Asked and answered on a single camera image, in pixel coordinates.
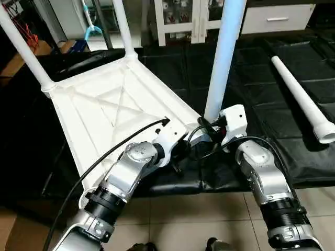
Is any white plastic table top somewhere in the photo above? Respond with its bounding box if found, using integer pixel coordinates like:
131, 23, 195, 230
42, 53, 207, 208

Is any black left robot foot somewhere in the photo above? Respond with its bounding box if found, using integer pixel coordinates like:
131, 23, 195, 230
128, 242, 158, 251

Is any black robot foot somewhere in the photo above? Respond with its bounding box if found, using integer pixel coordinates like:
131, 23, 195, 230
128, 242, 158, 251
205, 237, 236, 251

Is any black right robot foot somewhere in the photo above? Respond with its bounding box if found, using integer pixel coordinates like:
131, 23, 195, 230
205, 237, 236, 251

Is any black work mat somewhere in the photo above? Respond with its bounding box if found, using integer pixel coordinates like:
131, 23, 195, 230
0, 29, 335, 198

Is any white drawer cabinet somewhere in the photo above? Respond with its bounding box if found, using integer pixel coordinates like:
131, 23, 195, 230
241, 3, 317, 35
154, 0, 250, 47

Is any small blue box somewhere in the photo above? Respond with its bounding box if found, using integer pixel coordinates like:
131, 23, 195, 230
67, 39, 88, 54

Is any light blue hanger hook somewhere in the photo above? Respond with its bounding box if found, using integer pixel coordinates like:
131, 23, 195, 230
81, 0, 103, 41

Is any cardboard box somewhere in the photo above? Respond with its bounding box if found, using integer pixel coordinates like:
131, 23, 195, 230
0, 40, 77, 79

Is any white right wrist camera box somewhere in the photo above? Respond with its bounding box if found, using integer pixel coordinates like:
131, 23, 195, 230
218, 104, 249, 153

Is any red cable bundle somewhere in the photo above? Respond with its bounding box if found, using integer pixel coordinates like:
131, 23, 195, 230
5, 4, 40, 49

